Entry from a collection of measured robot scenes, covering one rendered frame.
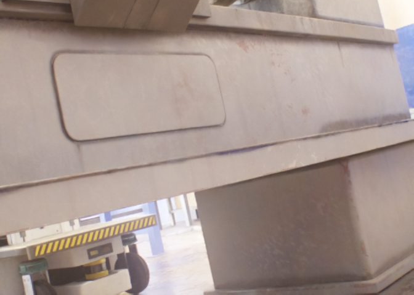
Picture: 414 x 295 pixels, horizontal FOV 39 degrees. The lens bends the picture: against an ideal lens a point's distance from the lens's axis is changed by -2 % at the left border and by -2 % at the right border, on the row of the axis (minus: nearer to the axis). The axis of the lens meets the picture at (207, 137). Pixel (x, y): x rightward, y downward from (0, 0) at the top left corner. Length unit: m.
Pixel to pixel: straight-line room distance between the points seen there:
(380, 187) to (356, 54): 0.49
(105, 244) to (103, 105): 1.26
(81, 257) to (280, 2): 1.17
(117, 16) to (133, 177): 0.36
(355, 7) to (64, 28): 1.31
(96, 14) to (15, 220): 0.47
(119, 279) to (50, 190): 1.55
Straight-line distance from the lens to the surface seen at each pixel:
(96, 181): 0.91
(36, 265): 2.23
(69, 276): 2.37
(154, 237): 3.87
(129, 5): 1.17
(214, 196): 2.02
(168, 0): 1.24
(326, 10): 2.02
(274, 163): 1.25
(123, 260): 2.55
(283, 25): 1.69
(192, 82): 1.35
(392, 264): 1.88
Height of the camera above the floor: 0.42
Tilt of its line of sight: 4 degrees up
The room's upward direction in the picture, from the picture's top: 12 degrees counter-clockwise
